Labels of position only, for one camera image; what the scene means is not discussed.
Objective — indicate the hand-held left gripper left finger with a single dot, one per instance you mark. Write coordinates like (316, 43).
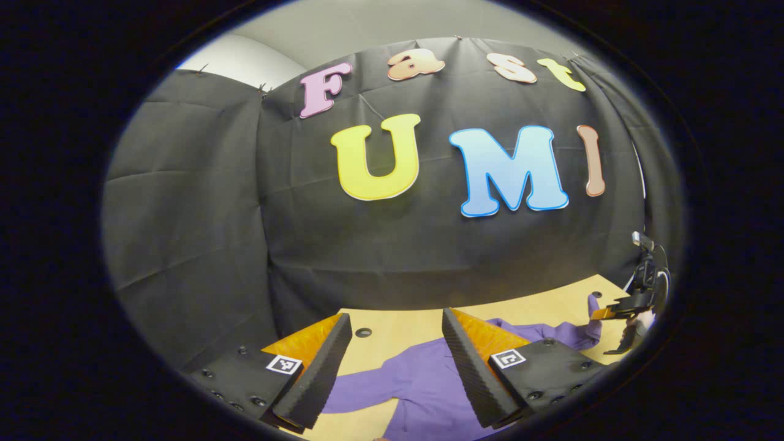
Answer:
(321, 376)

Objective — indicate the black backdrop cloth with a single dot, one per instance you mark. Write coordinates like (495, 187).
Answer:
(367, 245)

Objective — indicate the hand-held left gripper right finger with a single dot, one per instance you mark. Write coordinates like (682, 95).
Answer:
(474, 380)

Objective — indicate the purple button shirt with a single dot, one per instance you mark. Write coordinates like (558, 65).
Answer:
(422, 380)

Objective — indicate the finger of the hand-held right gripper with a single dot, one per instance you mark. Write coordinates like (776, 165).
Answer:
(625, 306)
(632, 337)

